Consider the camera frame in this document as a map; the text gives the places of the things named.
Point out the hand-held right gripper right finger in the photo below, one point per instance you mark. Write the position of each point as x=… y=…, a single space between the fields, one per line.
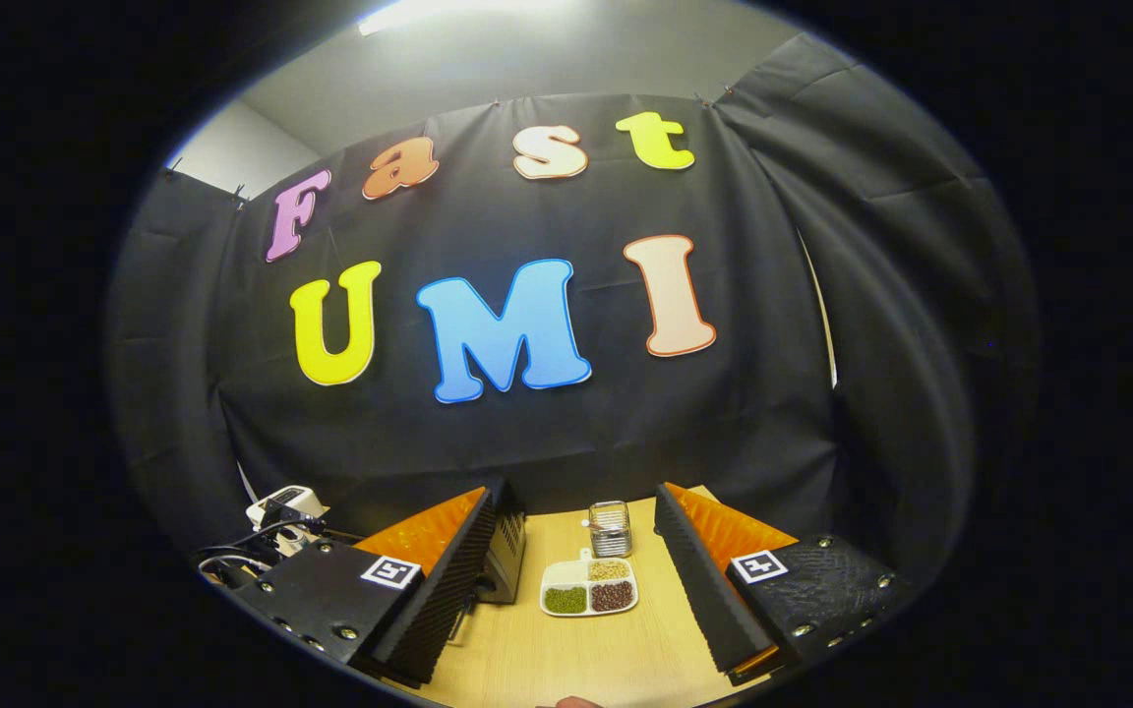
x=704 y=600

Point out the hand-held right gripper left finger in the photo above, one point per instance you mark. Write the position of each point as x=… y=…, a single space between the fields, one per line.
x=439 y=610

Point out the black electric oven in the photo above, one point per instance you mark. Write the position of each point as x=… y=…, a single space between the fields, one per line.
x=506 y=560

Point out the white toaster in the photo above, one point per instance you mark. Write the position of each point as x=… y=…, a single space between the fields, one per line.
x=296 y=495

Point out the pile of red beans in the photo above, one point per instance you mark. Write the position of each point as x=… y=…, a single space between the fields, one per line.
x=613 y=596

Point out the pile of yellow soybeans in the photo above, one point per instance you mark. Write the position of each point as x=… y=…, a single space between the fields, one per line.
x=609 y=570

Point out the pile of green mung beans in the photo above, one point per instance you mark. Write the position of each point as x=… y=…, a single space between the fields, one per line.
x=566 y=600

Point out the white divided tray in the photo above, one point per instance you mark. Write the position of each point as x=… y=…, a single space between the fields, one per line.
x=562 y=573

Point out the large ceiling light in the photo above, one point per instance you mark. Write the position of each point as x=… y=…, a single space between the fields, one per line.
x=458 y=12

